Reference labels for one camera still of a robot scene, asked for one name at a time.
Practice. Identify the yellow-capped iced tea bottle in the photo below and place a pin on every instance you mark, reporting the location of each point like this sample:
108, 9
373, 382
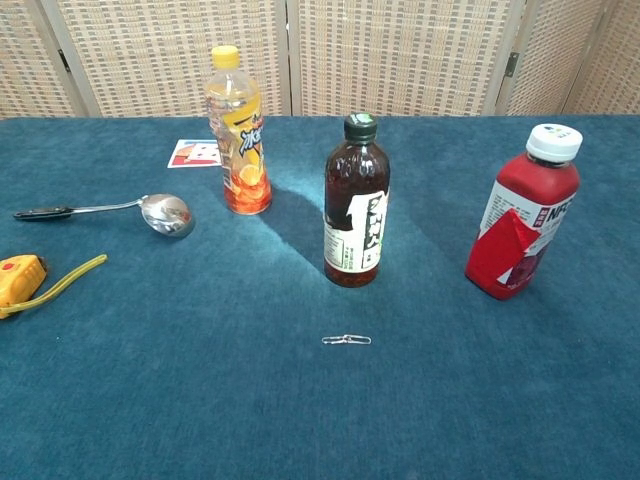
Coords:
247, 190

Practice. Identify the red juice bottle white cap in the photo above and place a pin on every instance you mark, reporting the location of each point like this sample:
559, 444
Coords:
530, 185

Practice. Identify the dark tea bottle green cap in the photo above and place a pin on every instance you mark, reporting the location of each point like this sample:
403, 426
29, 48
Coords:
350, 200

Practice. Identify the silver paper clip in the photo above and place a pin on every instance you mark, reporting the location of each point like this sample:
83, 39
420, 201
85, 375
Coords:
331, 340
361, 340

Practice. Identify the playing card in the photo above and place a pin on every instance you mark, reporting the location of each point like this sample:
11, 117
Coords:
195, 153

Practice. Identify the blue felt table cover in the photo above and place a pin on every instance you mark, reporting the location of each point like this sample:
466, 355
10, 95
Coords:
200, 400

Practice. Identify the woven folding screen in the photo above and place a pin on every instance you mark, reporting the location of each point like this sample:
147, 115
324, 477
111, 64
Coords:
150, 50

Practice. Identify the yellow tape measure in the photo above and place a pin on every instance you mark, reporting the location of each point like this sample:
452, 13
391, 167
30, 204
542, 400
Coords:
17, 280

